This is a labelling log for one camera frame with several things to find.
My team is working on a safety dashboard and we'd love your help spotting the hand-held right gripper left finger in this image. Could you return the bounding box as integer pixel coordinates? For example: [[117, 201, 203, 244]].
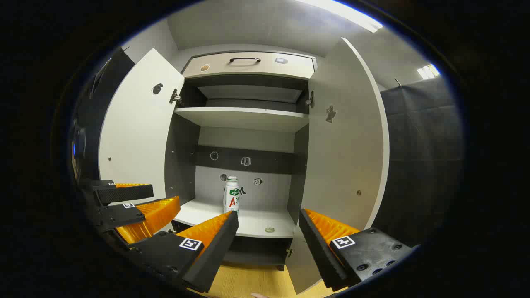
[[128, 211, 240, 293]]

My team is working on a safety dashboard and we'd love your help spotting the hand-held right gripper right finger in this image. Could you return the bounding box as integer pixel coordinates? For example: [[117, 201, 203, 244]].
[[298, 208, 414, 291]]

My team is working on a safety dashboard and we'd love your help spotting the white bottle with green label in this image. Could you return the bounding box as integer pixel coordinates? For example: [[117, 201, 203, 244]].
[[223, 176, 240, 216]]

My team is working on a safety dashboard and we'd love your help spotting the white cabinet shelf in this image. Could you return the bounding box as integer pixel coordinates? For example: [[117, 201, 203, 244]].
[[174, 199, 296, 238], [174, 107, 310, 133]]

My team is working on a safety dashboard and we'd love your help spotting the white cabinet drawer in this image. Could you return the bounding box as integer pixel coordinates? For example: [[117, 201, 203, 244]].
[[182, 51, 317, 80]]

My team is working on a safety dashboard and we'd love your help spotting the black backdrop cloth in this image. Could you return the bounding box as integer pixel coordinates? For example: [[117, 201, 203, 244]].
[[70, 46, 462, 249]]

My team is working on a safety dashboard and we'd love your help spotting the small ceiling light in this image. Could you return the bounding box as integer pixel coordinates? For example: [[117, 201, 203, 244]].
[[417, 64, 440, 80]]

